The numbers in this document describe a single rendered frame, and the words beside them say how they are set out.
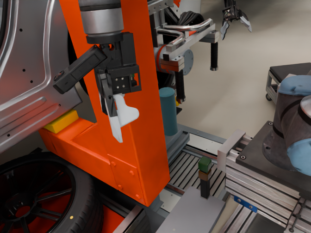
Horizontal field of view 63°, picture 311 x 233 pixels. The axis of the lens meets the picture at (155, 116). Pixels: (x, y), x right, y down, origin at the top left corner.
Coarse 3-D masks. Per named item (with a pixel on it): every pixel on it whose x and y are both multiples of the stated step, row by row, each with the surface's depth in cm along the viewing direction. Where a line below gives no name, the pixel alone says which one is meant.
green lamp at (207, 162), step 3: (201, 159) 96; (204, 159) 96; (207, 159) 96; (210, 159) 96; (198, 162) 95; (201, 162) 95; (204, 162) 95; (207, 162) 95; (210, 162) 95; (198, 165) 96; (201, 165) 95; (204, 165) 94; (207, 165) 94; (210, 165) 96; (201, 168) 96; (204, 168) 95; (207, 168) 94; (204, 171) 96; (207, 171) 95
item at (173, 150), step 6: (186, 132) 188; (180, 138) 186; (186, 138) 185; (174, 144) 181; (180, 144) 180; (168, 150) 177; (174, 150) 175; (180, 150) 183; (168, 156) 170; (174, 156) 178; (168, 162) 173
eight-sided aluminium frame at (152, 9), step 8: (152, 0) 121; (160, 0) 119; (168, 0) 122; (152, 8) 115; (160, 8) 119; (168, 8) 126; (176, 8) 130; (168, 16) 135; (176, 16) 132; (176, 24) 142
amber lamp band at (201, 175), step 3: (210, 168) 99; (210, 171) 98; (201, 174) 98; (204, 174) 97; (207, 174) 97; (210, 174) 99; (201, 177) 99; (204, 177) 98; (207, 177) 97; (207, 180) 98
